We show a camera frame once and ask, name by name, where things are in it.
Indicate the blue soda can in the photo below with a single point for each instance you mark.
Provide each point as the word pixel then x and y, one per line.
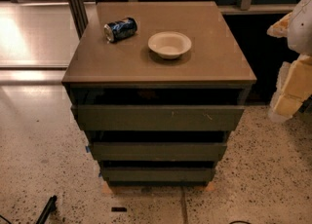
pixel 120 29

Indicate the small black floor marker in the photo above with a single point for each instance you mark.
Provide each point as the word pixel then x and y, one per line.
pixel 118 209

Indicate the grey drawer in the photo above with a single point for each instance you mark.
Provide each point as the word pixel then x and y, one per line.
pixel 157 117
pixel 159 151
pixel 136 175

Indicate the black bar on floor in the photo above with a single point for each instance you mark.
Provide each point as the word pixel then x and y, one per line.
pixel 47 210

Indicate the grey drawer cabinet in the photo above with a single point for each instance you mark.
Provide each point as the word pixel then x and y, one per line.
pixel 213 72

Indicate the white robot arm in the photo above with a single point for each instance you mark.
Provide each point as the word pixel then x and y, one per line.
pixel 299 37

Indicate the grey top drawer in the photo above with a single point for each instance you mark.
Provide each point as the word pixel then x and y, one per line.
pixel 157 117

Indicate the metal window frame post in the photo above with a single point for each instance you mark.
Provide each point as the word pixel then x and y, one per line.
pixel 79 16

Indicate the blue tape piece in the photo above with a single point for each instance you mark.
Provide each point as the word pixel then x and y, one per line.
pixel 88 150

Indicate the grey bottom drawer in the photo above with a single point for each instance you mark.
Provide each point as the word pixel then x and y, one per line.
pixel 136 175

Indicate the white bowl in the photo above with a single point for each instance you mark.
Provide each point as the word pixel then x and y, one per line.
pixel 169 44

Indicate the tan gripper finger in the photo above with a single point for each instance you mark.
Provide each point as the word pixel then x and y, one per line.
pixel 293 87
pixel 280 28

